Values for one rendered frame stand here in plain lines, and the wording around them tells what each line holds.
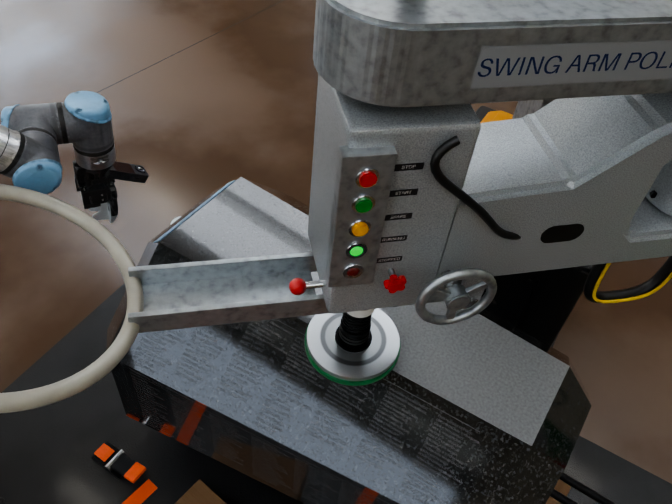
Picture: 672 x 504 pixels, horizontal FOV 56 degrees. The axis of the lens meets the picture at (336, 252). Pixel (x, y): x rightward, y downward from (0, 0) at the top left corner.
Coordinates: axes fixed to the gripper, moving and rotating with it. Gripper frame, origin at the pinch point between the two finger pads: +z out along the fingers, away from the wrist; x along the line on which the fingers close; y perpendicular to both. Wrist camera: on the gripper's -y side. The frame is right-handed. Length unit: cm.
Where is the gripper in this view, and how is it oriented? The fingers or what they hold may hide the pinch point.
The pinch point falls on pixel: (113, 217)
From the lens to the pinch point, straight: 175.7
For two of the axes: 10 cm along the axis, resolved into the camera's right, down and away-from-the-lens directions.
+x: 4.9, 6.9, -5.3
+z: -1.6, 6.7, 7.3
